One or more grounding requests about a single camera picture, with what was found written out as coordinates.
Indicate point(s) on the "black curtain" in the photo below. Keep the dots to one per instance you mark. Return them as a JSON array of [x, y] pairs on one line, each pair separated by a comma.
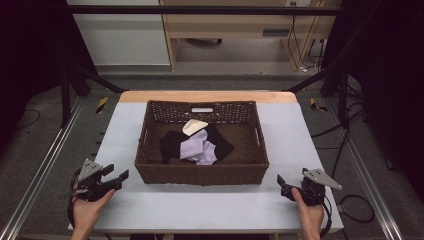
[[386, 83], [30, 60]]

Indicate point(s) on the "person's left hand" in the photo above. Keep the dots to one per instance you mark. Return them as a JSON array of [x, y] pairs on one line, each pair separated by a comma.
[[87, 211]]

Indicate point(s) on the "black metal crossbar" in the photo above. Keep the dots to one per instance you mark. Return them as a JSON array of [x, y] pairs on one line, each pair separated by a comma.
[[200, 10]]

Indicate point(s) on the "brown wicker basket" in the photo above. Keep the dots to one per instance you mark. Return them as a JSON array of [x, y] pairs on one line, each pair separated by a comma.
[[200, 175]]

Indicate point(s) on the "aluminium floor rail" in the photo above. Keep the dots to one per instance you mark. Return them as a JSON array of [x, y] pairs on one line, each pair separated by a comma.
[[33, 190], [370, 186]]

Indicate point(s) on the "person's right hand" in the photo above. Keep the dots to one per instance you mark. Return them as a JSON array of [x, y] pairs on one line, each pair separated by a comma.
[[310, 215]]

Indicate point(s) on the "lavender cloth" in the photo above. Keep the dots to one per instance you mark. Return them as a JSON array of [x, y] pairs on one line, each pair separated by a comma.
[[195, 148]]

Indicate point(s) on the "black metal frame strut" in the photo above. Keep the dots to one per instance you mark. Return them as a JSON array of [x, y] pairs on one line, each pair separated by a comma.
[[66, 96], [343, 96]]

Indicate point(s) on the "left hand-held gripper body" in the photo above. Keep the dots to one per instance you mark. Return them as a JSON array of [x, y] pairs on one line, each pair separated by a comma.
[[89, 180]]

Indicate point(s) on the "black cloth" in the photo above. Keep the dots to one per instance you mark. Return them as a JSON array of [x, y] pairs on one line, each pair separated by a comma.
[[171, 142]]

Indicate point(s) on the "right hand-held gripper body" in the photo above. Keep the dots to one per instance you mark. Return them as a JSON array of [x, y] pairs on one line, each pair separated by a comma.
[[315, 188]]

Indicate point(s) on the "cream cloth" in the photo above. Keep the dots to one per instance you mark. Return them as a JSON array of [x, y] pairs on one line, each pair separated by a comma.
[[193, 126]]

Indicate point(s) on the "white cabinet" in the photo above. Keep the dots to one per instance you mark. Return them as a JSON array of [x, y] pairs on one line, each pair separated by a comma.
[[126, 36]]

